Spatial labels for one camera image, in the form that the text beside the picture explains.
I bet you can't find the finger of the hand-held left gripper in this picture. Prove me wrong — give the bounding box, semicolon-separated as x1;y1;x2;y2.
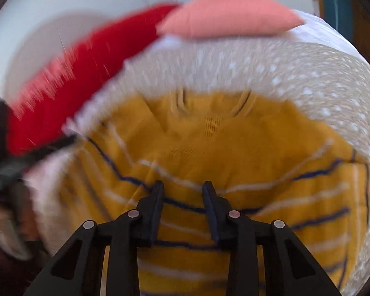
17;133;81;165

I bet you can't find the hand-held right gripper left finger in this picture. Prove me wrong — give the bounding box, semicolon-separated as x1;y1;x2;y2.
25;180;165;296

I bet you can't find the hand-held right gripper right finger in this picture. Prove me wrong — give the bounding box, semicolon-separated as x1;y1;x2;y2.
202;181;343;296

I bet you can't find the yellow striped knit sweater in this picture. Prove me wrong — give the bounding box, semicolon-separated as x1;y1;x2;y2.
60;88;370;296

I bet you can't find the red cloth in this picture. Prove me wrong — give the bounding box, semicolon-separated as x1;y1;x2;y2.
5;3;181;155

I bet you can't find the pink cloth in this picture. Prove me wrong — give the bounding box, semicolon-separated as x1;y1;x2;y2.
157;0;306;40

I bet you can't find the teal frame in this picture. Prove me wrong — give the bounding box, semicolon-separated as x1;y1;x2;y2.
318;0;355;34

